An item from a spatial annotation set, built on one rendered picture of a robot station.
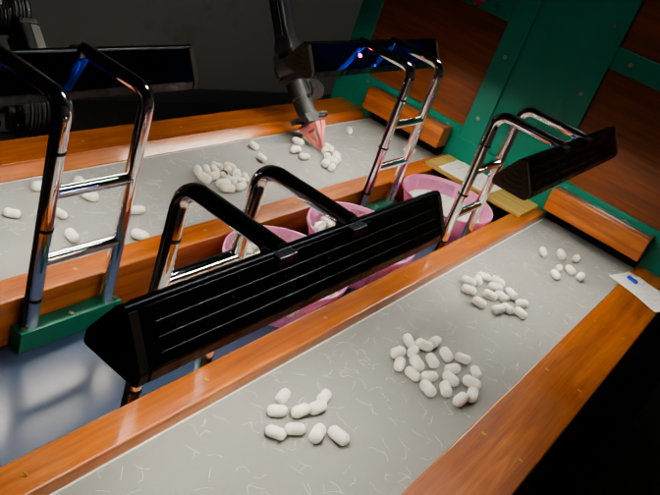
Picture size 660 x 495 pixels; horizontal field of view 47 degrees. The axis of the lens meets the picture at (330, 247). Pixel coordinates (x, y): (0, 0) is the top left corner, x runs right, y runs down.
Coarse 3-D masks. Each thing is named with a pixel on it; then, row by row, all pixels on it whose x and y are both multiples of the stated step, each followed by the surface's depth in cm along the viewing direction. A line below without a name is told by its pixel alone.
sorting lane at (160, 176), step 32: (352, 128) 242; (160, 160) 180; (192, 160) 186; (224, 160) 191; (256, 160) 198; (288, 160) 204; (320, 160) 211; (352, 160) 219; (384, 160) 227; (416, 160) 236; (0, 192) 147; (32, 192) 150; (160, 192) 167; (224, 192) 176; (288, 192) 187; (0, 224) 138; (32, 224) 141; (64, 224) 144; (96, 224) 148; (160, 224) 156; (192, 224) 160; (0, 256) 130
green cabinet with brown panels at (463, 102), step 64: (384, 0) 242; (448, 0) 230; (512, 0) 217; (576, 0) 208; (640, 0) 198; (448, 64) 234; (512, 64) 221; (576, 64) 212; (640, 64) 201; (640, 128) 206; (576, 192) 219; (640, 192) 210
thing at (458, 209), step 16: (528, 112) 180; (544, 112) 178; (496, 128) 170; (512, 128) 183; (528, 128) 165; (560, 128) 176; (576, 128) 175; (480, 144) 173; (512, 144) 185; (560, 144) 162; (480, 160) 174; (496, 160) 186; (464, 192) 178; (480, 192) 192; (464, 208) 185; (480, 208) 193; (448, 224) 182
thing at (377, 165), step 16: (368, 48) 184; (384, 48) 182; (400, 48) 196; (416, 48) 193; (400, 64) 179; (432, 64) 191; (432, 80) 193; (400, 96) 181; (432, 96) 194; (400, 112) 183; (416, 128) 198; (384, 144) 187; (400, 160) 200; (368, 176) 192; (400, 176) 205; (368, 192) 194
